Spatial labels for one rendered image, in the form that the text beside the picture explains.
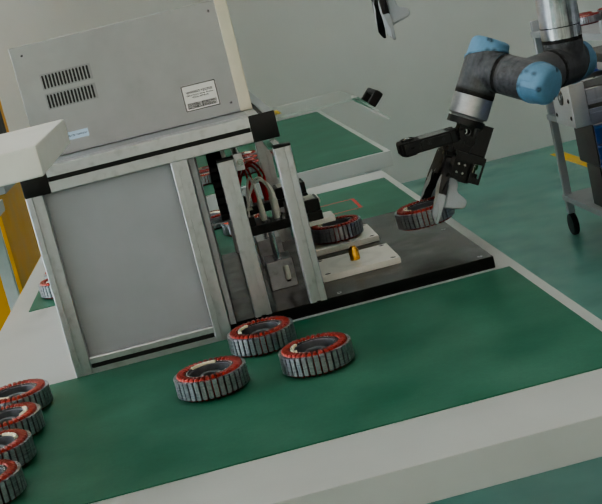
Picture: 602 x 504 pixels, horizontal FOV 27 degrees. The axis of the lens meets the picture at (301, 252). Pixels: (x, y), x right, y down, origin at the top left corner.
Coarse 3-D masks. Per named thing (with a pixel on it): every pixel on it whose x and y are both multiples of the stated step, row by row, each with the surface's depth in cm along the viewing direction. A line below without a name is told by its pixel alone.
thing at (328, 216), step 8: (304, 200) 232; (312, 200) 231; (312, 208) 232; (320, 208) 232; (272, 216) 237; (288, 216) 231; (312, 216) 232; (320, 216) 232; (328, 216) 233; (256, 224) 233; (264, 224) 231; (272, 224) 231; (280, 224) 231; (288, 224) 231; (312, 224) 232; (256, 232) 231; (264, 232) 231; (272, 232) 232; (272, 240) 232; (272, 248) 235
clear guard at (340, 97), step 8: (320, 96) 273; (328, 96) 268; (336, 96) 263; (344, 96) 259; (352, 96) 255; (288, 104) 272; (296, 104) 267; (304, 104) 263; (312, 104) 258; (320, 104) 254; (328, 104) 250; (336, 104) 251; (360, 104) 272; (368, 104) 251; (288, 112) 254; (296, 112) 250; (304, 112) 250; (376, 112) 260
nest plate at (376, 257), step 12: (360, 252) 242; (372, 252) 240; (384, 252) 237; (324, 264) 239; (336, 264) 237; (348, 264) 235; (360, 264) 232; (372, 264) 230; (384, 264) 231; (324, 276) 230; (336, 276) 230
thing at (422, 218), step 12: (408, 204) 239; (420, 204) 239; (432, 204) 238; (396, 216) 234; (408, 216) 232; (420, 216) 231; (432, 216) 231; (444, 216) 231; (408, 228) 233; (420, 228) 232
